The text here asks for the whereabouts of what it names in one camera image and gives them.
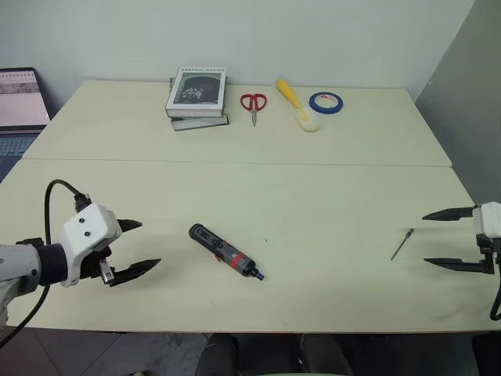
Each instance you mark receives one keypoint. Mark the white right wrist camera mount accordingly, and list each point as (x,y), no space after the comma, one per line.
(489,219)

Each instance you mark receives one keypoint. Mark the dark rounded shape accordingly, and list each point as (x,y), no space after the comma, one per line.
(221,354)

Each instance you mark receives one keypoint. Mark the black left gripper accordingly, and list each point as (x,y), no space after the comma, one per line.
(91,267)

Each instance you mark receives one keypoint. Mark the blue tape roll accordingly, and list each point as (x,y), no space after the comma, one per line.
(313,105)

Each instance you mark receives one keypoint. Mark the small screwdriver bit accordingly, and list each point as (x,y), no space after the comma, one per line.
(402,244)

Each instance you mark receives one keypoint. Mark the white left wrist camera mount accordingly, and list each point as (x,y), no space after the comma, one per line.
(88,225)

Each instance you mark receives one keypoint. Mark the white photo cover book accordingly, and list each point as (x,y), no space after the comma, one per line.
(197,92)

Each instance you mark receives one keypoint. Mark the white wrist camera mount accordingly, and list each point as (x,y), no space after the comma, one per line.
(489,219)
(88,225)

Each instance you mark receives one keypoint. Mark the open laptop computer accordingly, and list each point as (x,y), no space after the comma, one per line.
(19,105)

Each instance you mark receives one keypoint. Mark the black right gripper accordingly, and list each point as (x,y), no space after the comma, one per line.
(492,250)

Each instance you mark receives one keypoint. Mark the grey red electric screwdriver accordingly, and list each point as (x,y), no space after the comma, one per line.
(223,250)

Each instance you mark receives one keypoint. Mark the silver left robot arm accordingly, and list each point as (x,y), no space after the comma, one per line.
(23,264)

